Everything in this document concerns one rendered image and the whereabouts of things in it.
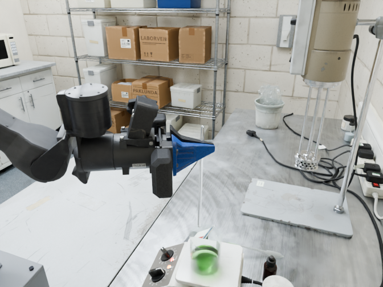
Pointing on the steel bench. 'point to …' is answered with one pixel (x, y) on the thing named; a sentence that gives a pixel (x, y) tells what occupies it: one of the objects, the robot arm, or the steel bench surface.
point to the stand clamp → (375, 28)
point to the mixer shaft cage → (303, 159)
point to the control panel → (164, 267)
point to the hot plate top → (230, 277)
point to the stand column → (360, 126)
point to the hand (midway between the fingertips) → (193, 148)
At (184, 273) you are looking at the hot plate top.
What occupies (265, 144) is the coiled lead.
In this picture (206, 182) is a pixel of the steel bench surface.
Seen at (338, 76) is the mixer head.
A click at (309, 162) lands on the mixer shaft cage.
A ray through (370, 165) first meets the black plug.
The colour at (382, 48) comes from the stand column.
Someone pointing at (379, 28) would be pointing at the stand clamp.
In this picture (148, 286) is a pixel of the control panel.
